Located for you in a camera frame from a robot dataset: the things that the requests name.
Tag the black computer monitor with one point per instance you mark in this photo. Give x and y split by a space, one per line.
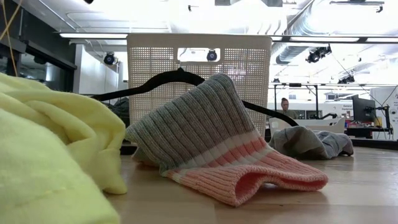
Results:
363 109

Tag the person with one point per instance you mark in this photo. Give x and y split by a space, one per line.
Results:
286 110

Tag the ceiling light strip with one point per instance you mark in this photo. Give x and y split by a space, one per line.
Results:
93 35
326 39

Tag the silver ventilation duct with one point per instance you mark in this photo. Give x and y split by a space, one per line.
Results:
290 53

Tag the large white laundry basket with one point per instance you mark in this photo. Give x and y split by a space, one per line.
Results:
155 77

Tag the black clothes hanger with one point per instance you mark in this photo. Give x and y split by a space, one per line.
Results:
155 83

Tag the black ceiling spotlight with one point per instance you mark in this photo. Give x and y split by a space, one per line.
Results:
346 80
318 53
212 55
109 58

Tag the yellow cloth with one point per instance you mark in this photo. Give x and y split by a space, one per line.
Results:
46 140

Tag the grey sock with pink cuff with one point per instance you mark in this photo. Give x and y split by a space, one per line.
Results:
211 130

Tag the small grey sock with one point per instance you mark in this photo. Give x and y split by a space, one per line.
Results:
304 143

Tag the black rig frame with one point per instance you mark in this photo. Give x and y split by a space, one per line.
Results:
373 143

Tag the black metal rack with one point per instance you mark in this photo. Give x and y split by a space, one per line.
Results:
316 99

